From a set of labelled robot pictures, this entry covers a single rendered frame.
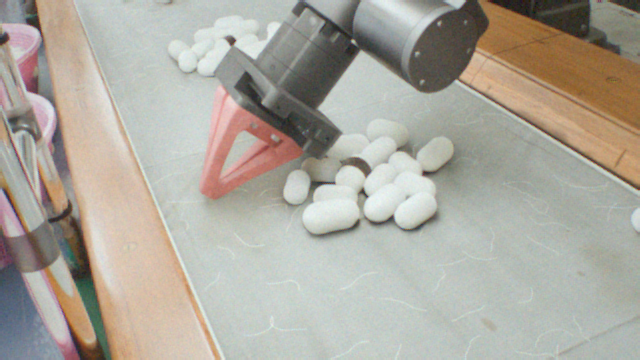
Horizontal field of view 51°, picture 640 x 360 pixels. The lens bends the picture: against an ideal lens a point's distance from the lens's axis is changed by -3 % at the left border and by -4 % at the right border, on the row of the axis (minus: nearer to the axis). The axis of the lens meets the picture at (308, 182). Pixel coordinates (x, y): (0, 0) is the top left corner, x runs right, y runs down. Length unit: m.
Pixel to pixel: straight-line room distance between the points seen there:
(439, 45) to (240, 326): 0.21
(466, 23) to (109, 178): 0.29
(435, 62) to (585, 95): 0.18
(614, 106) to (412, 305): 0.24
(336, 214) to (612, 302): 0.18
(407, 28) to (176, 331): 0.22
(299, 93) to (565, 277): 0.21
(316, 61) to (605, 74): 0.26
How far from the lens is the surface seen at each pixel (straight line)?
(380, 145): 0.53
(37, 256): 0.35
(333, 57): 0.48
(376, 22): 0.44
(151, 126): 0.67
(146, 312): 0.41
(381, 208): 0.46
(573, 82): 0.60
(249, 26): 0.84
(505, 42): 0.68
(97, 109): 0.68
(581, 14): 1.33
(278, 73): 0.48
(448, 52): 0.44
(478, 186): 0.51
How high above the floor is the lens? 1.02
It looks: 32 degrees down
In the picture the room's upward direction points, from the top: 10 degrees counter-clockwise
